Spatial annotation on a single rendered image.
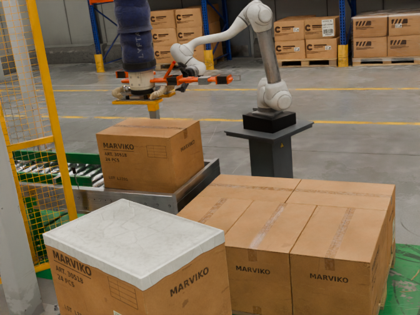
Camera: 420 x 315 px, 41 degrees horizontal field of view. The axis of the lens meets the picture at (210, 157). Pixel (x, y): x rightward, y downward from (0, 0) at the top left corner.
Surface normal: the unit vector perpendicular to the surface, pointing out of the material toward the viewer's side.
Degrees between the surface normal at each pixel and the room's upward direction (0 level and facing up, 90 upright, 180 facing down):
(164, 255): 0
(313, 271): 90
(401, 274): 0
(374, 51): 88
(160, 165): 90
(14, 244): 90
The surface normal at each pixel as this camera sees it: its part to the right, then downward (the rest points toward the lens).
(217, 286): 0.73, 0.15
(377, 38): -0.43, 0.30
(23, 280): 0.91, 0.04
